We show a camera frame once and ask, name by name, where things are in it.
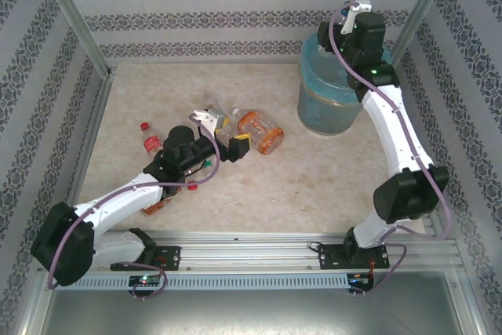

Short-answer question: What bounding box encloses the small circuit board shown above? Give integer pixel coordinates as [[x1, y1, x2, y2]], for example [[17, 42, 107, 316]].
[[129, 274, 162, 288], [347, 273, 376, 286]]

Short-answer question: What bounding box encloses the grey slotted cable duct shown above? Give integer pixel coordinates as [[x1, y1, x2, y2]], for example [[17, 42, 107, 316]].
[[53, 273, 376, 291]]

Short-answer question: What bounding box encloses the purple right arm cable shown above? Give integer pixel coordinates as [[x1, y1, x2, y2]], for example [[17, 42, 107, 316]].
[[329, 2, 453, 297]]

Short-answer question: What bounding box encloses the square bottle with orange label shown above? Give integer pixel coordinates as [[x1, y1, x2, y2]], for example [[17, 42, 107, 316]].
[[231, 107, 285, 155]]

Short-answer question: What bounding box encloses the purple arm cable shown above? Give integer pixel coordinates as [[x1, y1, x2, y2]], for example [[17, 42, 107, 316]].
[[329, 2, 453, 297], [45, 111, 220, 291]]

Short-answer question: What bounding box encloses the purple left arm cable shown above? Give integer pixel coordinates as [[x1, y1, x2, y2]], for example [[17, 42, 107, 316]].
[[45, 111, 220, 291]]

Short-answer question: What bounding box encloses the short purple cable loop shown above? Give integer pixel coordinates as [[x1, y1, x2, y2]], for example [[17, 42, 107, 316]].
[[131, 264, 168, 300]]

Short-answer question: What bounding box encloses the clear bottle with red label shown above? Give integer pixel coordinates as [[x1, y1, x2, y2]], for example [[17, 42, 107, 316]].
[[140, 121, 162, 155]]

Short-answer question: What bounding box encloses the crushed clear bottle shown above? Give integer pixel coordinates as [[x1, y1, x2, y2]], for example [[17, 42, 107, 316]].
[[202, 91, 235, 144]]

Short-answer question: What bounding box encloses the grey metal sheet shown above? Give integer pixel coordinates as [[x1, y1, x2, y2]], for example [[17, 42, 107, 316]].
[[38, 287, 483, 335]]

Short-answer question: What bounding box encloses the aluminium side rail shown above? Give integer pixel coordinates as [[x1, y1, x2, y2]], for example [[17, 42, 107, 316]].
[[425, 209, 458, 242], [64, 67, 117, 234]]

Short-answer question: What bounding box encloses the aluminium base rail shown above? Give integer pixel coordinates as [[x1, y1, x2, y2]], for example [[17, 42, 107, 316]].
[[37, 228, 462, 273]]

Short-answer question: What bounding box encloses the mesh bin with blue bag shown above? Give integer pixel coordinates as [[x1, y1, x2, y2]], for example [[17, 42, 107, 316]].
[[296, 31, 395, 137]]

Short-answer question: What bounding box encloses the crushed brown bottle red cap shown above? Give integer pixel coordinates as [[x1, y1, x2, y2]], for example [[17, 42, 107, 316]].
[[141, 181, 199, 217]]

